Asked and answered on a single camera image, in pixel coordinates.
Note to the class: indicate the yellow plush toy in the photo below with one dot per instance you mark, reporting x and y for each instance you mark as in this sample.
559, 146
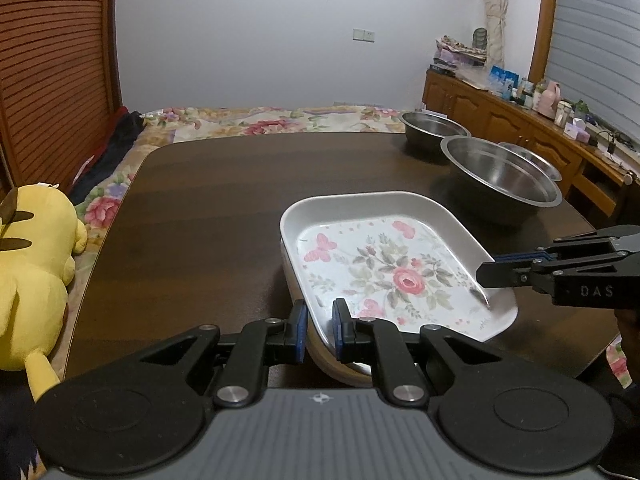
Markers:
35, 280

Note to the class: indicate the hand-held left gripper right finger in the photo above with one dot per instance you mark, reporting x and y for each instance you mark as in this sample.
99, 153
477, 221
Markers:
341, 332

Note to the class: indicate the small dark desk fan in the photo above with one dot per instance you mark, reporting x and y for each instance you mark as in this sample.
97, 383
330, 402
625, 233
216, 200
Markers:
480, 39

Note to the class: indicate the medium steel bowl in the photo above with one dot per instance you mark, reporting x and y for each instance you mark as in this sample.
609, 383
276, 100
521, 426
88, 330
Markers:
432, 127

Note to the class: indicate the white wall switch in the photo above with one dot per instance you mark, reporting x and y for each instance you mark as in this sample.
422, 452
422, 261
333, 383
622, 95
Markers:
363, 35

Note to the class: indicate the wooden louvered wardrobe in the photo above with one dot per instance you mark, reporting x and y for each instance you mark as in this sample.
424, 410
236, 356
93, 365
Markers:
55, 60

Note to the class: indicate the purple tissue box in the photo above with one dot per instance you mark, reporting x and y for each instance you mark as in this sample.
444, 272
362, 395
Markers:
576, 130

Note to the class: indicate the stack of folded cloths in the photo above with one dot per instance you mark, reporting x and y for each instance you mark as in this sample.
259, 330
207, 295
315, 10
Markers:
457, 52

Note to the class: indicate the pink floral cloth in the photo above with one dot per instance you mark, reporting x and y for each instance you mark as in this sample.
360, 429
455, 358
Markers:
619, 365

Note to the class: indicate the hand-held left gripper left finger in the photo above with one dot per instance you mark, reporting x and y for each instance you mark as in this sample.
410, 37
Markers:
300, 332

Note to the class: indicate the clear plastic bag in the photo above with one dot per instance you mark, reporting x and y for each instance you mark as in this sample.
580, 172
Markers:
475, 79

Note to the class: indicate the small floral square plate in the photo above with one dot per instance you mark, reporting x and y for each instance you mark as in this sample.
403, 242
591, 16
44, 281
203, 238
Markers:
380, 270

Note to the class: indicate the blue box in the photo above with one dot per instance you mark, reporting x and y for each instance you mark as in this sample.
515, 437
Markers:
502, 82

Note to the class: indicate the grey window blind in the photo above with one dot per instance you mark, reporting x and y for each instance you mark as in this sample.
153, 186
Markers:
600, 40

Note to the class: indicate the large steel bowl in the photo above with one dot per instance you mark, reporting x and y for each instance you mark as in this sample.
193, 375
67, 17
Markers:
500, 175

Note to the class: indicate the dark flat box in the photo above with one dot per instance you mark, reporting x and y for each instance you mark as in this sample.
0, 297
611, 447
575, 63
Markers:
441, 70

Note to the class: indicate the wooden window frame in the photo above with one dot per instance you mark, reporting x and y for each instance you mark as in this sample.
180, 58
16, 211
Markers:
542, 20

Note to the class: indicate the wooden cabinet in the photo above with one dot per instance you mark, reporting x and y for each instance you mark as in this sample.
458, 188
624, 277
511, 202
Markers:
500, 115

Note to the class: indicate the small steel bowl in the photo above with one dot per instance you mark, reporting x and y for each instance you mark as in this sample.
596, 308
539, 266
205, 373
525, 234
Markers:
542, 164

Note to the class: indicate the small green plant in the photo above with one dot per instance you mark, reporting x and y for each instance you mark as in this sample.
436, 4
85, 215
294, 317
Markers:
582, 109

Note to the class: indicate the white wall socket strip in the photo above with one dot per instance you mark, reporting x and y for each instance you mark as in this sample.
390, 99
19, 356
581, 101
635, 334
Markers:
356, 104

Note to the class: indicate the white jar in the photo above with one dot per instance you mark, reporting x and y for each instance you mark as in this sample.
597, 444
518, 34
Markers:
563, 114

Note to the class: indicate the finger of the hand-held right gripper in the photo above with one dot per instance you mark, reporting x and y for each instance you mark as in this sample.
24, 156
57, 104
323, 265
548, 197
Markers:
595, 240
505, 274

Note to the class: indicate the floral bed blanket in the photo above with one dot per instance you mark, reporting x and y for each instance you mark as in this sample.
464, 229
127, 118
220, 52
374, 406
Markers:
260, 122

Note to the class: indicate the dark navy red cloth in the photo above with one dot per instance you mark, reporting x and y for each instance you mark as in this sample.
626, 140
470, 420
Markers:
110, 155

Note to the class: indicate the pink thermos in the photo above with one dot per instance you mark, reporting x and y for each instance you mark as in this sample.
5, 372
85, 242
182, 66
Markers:
548, 100

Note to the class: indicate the beige curtain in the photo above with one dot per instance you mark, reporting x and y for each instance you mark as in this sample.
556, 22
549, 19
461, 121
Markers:
495, 5

